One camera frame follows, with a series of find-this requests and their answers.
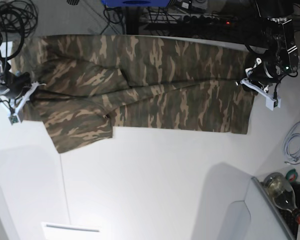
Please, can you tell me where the black power strip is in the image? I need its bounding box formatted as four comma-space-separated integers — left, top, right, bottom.
182, 14, 238, 26

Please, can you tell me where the camouflage t-shirt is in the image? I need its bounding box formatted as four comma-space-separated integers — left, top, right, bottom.
11, 35, 254, 154

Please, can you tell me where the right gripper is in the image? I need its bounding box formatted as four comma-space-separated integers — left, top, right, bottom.
0, 72, 31, 99

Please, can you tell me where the black cable bundle on floor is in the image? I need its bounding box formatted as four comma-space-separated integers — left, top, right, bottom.
0, 0, 39, 39

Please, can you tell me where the white coiled cable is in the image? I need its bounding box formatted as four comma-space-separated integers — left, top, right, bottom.
282, 117, 300, 165

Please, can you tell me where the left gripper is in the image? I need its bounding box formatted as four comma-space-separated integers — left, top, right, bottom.
246, 56, 280, 88

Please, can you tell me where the blue box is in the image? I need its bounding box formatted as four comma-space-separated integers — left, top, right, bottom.
101, 0, 175, 8

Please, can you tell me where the clear glass bottle red cap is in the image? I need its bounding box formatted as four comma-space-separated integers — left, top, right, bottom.
263, 172, 300, 225

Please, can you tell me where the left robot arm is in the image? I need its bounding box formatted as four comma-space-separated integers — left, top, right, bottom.
247, 0, 300, 88

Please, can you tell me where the green tape roll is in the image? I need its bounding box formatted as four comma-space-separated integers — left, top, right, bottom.
285, 168, 298, 183

